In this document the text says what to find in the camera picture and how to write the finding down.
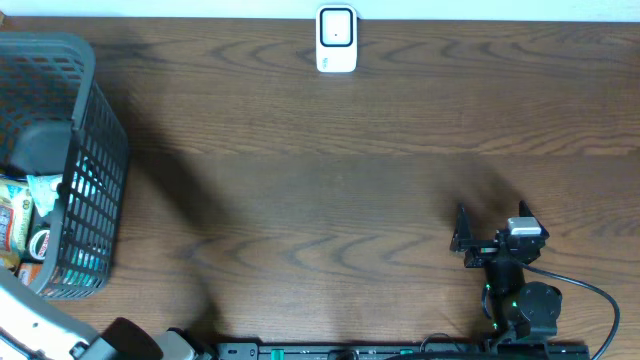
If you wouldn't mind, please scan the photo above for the teal small snack packet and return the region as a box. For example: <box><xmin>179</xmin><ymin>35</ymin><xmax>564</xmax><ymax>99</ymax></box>
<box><xmin>26</xmin><ymin>174</ymin><xmax>63</xmax><ymax>217</ymax></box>

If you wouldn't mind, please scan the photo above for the cream snack bag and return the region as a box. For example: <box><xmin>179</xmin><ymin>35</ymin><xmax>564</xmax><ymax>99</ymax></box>
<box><xmin>1</xmin><ymin>178</ymin><xmax>33</xmax><ymax>270</ymax></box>

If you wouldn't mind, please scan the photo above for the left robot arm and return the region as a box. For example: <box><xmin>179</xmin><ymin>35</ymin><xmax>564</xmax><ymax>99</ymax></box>
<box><xmin>1</xmin><ymin>269</ymin><xmax>218</xmax><ymax>360</ymax></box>

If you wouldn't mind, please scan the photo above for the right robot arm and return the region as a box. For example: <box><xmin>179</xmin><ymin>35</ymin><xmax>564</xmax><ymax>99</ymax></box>
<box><xmin>450</xmin><ymin>202</ymin><xmax>562</xmax><ymax>353</ymax></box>

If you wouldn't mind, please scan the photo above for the white barcode scanner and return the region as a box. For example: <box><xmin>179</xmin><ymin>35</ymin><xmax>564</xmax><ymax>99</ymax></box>
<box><xmin>315</xmin><ymin>4</ymin><xmax>358</xmax><ymax>73</ymax></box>

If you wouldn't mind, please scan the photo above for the grey plastic shopping basket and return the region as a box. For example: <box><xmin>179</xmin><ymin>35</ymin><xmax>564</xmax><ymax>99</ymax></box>
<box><xmin>1</xmin><ymin>32</ymin><xmax>129</xmax><ymax>299</ymax></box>

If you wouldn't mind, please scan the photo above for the round black white container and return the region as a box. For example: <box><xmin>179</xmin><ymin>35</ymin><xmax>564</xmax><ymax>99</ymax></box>
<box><xmin>27</xmin><ymin>227</ymin><xmax>50</xmax><ymax>262</ymax></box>

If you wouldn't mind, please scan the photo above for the orange snack packet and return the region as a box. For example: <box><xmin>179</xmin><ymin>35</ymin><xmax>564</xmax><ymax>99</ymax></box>
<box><xmin>16</xmin><ymin>262</ymin><xmax>43</xmax><ymax>286</ymax></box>

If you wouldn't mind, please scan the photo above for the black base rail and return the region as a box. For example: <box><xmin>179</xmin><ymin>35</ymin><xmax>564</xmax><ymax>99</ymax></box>
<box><xmin>214</xmin><ymin>338</ymin><xmax>589</xmax><ymax>360</ymax></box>

